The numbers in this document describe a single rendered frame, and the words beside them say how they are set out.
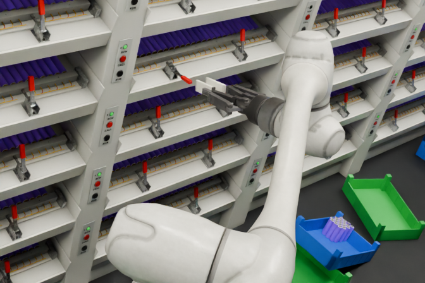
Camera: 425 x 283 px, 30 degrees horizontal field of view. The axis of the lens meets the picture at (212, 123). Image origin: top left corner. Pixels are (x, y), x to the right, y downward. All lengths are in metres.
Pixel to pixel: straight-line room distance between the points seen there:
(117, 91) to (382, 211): 1.54
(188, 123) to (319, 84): 0.72
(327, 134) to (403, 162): 1.84
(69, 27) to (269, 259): 0.78
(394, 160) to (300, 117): 2.00
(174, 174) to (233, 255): 1.15
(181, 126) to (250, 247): 1.01
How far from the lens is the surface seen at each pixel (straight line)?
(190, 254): 1.32
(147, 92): 2.10
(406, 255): 3.10
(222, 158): 2.58
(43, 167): 2.06
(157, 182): 2.41
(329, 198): 3.20
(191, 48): 2.23
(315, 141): 1.78
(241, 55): 2.31
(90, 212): 2.25
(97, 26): 1.89
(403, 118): 3.58
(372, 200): 3.28
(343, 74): 2.86
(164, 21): 1.99
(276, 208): 1.50
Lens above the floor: 1.85
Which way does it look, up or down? 33 degrees down
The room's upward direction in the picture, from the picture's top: 16 degrees clockwise
